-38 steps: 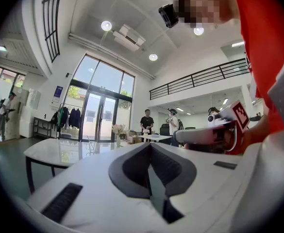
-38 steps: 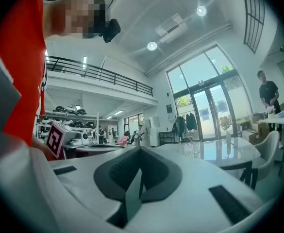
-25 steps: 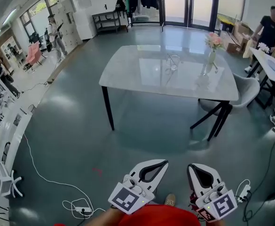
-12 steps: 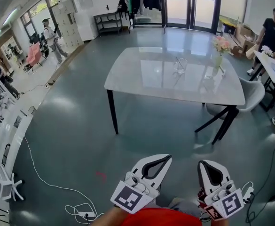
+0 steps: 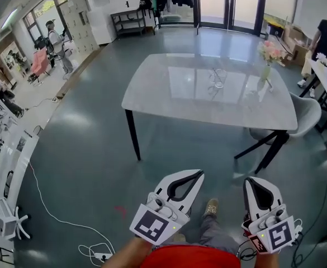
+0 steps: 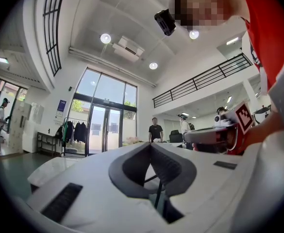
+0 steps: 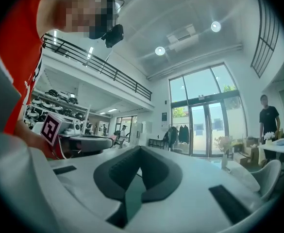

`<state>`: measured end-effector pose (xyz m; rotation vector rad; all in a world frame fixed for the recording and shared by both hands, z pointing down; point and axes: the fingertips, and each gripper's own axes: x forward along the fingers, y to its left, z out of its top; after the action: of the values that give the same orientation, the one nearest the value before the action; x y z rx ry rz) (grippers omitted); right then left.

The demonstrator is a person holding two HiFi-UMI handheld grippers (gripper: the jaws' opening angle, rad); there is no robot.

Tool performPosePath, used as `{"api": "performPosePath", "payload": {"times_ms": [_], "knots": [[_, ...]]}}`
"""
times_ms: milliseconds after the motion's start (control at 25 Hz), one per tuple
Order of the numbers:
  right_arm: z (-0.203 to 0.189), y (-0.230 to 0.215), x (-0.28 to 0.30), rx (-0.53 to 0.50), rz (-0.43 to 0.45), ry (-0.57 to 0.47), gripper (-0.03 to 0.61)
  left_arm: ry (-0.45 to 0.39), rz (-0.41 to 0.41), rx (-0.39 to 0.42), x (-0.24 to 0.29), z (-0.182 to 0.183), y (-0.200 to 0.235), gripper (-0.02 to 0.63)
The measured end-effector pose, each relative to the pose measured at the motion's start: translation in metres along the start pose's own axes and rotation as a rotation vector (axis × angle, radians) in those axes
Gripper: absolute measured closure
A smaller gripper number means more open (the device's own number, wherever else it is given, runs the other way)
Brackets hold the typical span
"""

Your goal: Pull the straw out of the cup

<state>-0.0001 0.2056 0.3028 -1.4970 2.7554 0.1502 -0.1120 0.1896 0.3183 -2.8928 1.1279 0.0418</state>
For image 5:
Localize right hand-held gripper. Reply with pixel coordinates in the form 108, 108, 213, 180
241, 176, 300, 254

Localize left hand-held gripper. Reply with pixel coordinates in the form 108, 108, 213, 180
129, 169, 205, 246

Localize clear glass cup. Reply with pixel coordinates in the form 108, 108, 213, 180
208, 68, 228, 90

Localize person's left forearm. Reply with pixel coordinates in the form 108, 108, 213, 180
101, 234, 154, 268

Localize person's right forearm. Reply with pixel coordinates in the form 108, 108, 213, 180
253, 250, 279, 268

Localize person's grey trouser leg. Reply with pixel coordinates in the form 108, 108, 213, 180
184, 213, 240, 253

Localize person's red shirt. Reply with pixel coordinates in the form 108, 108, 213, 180
143, 244, 241, 268

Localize grey marble dining table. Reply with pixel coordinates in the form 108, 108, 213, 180
121, 52, 298, 175

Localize grey shell chair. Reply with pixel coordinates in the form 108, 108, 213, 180
234, 91, 323, 175

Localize white power strip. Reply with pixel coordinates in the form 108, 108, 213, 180
93, 251, 111, 262

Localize pale green vase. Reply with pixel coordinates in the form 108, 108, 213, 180
260, 64, 272, 83

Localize pink flower bouquet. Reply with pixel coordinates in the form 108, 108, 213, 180
257, 40, 286, 66

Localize white flower bunch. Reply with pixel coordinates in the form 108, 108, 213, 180
315, 52, 327, 67

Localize cardboard boxes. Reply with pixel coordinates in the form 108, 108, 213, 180
279, 25, 312, 67

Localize white swivel chair base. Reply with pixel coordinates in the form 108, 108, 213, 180
11, 205, 32, 240

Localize black metal shelf bench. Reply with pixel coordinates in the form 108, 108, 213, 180
110, 9, 148, 38

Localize white storage cabinet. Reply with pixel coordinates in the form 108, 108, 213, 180
86, 6, 117, 46

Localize white equipment rack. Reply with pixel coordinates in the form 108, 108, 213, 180
0, 82, 40, 242

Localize glass double door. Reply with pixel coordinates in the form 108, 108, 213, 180
193, 0, 267, 36

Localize pink chair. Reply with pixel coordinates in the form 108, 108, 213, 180
29, 48, 51, 85

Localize white locker cabinet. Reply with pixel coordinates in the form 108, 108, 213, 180
59, 0, 100, 55

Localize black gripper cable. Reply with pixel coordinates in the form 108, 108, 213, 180
236, 238, 258, 261

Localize black floor cable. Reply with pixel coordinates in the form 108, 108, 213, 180
291, 155, 327, 267

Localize white floor cable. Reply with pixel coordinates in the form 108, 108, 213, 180
28, 160, 116, 267

